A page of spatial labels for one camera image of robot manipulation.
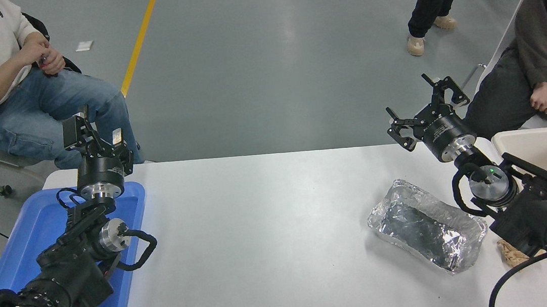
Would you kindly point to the person's left hand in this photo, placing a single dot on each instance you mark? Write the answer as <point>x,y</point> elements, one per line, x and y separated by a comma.
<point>34,50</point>

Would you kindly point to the white chair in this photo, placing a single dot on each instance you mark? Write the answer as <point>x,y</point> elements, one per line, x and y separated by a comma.
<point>537,122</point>

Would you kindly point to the person's right hand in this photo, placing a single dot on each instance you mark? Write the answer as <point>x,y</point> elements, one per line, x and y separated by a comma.
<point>54,62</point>
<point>544,97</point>

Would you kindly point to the small red bottle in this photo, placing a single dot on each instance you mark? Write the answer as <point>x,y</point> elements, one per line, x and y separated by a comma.
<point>42,61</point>

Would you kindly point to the white paper sheet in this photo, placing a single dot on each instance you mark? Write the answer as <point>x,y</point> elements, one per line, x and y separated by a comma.
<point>84,45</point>

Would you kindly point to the blue plastic tray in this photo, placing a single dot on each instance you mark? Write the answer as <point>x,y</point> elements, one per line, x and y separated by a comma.
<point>23,236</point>

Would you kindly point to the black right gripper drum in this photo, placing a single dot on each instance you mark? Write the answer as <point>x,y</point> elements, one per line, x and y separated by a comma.
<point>446,132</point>

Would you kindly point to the crumpled tan paper ball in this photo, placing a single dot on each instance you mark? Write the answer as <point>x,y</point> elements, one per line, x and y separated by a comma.
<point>510,253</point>

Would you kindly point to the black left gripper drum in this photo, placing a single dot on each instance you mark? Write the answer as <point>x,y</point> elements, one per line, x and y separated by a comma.
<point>100,170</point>

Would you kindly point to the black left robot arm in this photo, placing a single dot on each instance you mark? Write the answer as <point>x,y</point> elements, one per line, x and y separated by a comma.
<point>73,276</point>

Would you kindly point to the crinkled foil tray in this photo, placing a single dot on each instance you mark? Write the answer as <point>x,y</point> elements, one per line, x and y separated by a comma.
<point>423,226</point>

